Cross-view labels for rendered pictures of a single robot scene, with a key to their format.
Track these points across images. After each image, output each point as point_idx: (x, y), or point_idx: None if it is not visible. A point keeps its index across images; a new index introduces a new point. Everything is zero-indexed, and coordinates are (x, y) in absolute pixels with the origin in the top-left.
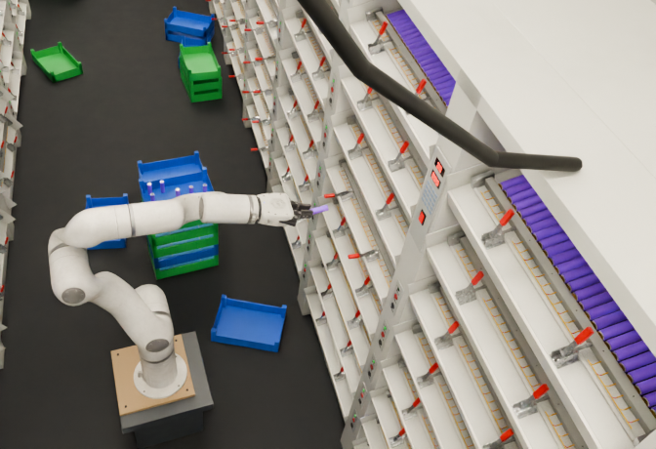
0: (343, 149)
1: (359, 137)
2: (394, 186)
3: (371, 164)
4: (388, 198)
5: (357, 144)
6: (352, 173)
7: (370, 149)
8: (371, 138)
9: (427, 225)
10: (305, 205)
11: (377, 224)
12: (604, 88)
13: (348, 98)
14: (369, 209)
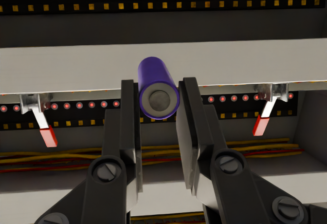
0: (321, 79)
1: (263, 128)
2: (12, 220)
3: (206, 85)
4: (50, 137)
5: (261, 114)
6: (236, 65)
7: (242, 90)
8: (160, 213)
9: None
10: (181, 158)
11: (0, 93)
12: None
13: (312, 193)
14: (75, 76)
